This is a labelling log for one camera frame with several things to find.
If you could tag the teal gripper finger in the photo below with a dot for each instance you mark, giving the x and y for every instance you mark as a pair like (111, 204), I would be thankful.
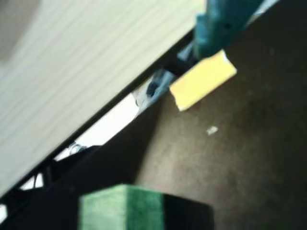
(220, 26)

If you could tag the dark green wooden cube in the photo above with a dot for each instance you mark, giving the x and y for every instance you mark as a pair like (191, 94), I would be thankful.
(120, 208)

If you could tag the beige masking tape piece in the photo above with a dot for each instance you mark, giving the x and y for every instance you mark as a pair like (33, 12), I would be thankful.
(204, 81)

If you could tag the small white crumb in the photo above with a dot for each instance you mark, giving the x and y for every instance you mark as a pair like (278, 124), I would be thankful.
(212, 130)

